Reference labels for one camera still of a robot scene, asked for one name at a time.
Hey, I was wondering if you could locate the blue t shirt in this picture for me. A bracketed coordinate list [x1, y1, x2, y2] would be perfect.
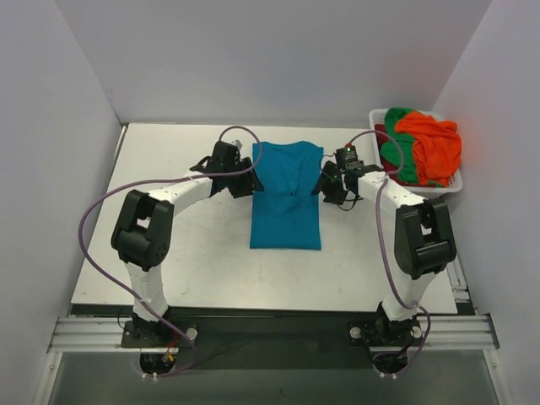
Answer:
[250, 141, 324, 251]

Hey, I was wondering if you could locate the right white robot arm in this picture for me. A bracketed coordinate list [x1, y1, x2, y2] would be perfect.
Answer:
[311, 160, 456, 344]

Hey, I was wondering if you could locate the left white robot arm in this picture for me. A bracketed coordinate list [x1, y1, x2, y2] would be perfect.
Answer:
[111, 156, 264, 348]

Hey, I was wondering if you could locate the red t shirt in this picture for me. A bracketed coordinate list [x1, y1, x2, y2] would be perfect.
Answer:
[374, 122, 408, 186]

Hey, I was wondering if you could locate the green t shirt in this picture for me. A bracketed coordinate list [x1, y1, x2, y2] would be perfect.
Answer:
[380, 107, 444, 186]

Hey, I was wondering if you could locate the orange t shirt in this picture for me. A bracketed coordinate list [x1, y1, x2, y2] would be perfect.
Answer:
[394, 111, 462, 187]

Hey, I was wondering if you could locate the white plastic laundry basket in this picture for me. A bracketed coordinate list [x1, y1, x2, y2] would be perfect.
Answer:
[369, 109, 463, 198]

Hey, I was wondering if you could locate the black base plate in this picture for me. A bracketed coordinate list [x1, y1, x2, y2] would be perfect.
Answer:
[120, 308, 423, 373]

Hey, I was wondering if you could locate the aluminium frame rail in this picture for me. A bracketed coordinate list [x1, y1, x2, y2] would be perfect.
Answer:
[47, 317, 126, 353]

